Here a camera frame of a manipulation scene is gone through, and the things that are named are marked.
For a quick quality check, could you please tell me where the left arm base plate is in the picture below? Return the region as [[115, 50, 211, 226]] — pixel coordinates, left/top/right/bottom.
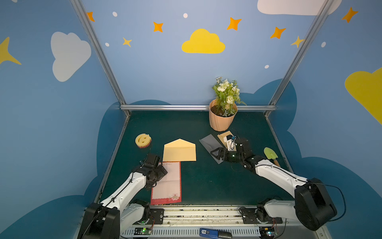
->
[[134, 208, 165, 225]]

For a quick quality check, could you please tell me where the grey envelope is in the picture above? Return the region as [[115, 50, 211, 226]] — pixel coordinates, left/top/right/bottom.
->
[[199, 134, 223, 164]]

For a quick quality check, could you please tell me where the red letter paper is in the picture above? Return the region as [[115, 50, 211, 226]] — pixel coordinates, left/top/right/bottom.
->
[[150, 162, 182, 205]]

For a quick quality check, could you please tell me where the peach flower pot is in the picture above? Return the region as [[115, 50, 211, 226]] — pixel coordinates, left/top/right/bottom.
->
[[209, 100, 238, 132]]

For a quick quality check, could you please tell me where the green toy shovel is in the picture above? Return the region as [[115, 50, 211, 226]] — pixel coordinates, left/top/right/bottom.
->
[[264, 147, 280, 167]]

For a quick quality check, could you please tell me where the green circuit board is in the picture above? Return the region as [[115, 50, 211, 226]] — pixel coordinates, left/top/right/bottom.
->
[[134, 228, 152, 236], [259, 227, 277, 239]]

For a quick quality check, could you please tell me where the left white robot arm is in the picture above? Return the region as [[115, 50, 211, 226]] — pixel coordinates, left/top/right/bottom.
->
[[77, 153, 168, 239]]

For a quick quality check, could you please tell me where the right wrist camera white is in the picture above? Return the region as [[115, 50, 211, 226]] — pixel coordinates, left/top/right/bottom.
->
[[225, 134, 236, 151]]

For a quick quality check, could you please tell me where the right green circuit board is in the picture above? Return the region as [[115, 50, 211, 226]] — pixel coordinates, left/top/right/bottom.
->
[[259, 227, 277, 239]]

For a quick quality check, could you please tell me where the aluminium front rail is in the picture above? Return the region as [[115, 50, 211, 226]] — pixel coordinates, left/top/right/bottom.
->
[[119, 205, 331, 239]]

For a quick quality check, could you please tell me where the large yellow envelope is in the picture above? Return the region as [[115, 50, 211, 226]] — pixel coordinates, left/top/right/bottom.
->
[[163, 139, 197, 162]]

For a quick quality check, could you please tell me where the white flower plant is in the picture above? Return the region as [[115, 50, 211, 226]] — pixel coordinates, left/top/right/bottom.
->
[[211, 76, 246, 118]]

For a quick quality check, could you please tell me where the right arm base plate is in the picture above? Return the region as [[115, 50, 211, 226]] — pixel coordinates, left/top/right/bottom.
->
[[239, 207, 283, 224]]

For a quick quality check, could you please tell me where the left green circuit board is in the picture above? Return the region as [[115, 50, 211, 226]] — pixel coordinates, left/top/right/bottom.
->
[[134, 228, 152, 236]]

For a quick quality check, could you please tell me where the blue handheld device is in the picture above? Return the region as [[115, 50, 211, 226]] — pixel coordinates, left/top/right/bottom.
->
[[200, 228, 232, 239]]

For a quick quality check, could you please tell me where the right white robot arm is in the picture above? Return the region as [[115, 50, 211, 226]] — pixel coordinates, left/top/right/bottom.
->
[[209, 138, 337, 231]]

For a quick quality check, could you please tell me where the small yellow envelope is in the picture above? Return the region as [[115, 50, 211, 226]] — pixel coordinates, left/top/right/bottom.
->
[[218, 131, 236, 151]]

